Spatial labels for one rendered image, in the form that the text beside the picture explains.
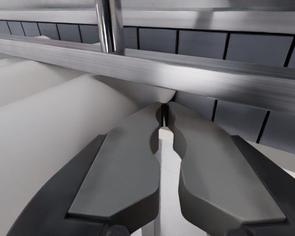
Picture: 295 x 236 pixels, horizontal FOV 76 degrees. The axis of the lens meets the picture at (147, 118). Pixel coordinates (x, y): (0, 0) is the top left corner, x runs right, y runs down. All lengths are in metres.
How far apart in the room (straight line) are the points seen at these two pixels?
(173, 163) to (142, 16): 0.21
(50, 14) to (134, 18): 0.12
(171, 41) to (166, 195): 0.28
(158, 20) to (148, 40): 0.02
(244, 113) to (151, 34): 0.10
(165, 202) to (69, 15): 0.33
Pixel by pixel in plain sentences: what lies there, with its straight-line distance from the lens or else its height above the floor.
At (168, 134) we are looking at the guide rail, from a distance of 0.16.
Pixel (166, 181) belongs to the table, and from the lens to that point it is 0.35.
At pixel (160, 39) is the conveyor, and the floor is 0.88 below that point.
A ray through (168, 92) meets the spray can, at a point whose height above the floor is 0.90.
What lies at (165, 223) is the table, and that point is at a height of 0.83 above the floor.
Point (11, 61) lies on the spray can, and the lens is 0.20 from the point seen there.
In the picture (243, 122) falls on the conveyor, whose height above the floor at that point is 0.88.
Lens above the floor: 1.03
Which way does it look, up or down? 45 degrees down
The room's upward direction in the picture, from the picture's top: 131 degrees counter-clockwise
